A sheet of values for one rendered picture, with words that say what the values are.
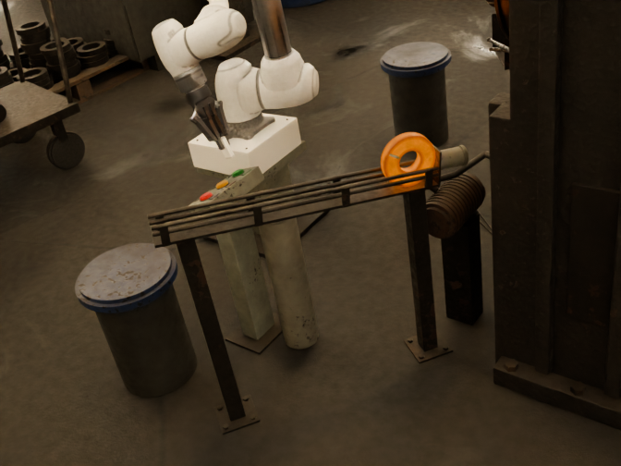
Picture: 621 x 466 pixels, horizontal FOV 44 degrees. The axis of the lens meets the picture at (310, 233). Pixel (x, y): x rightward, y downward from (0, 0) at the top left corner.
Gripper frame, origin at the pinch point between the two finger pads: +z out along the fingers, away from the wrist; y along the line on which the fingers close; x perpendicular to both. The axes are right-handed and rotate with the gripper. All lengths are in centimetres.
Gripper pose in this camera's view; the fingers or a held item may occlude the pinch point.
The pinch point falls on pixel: (225, 147)
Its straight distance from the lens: 241.9
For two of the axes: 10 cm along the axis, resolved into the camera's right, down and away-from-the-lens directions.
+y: 5.9, -5.2, 6.2
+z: 4.2, 8.5, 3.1
